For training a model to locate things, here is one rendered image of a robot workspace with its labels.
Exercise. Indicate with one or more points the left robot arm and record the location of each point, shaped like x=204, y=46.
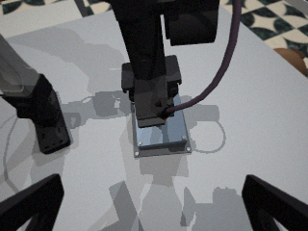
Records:
x=186, y=22

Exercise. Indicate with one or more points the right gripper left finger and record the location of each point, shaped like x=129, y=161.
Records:
x=41, y=202

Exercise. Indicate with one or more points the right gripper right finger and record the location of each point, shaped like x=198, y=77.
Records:
x=264, y=202

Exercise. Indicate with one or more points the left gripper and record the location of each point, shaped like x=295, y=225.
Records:
x=151, y=80

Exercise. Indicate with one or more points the light blue metal plate with hole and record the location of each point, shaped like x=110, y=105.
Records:
x=170, y=133

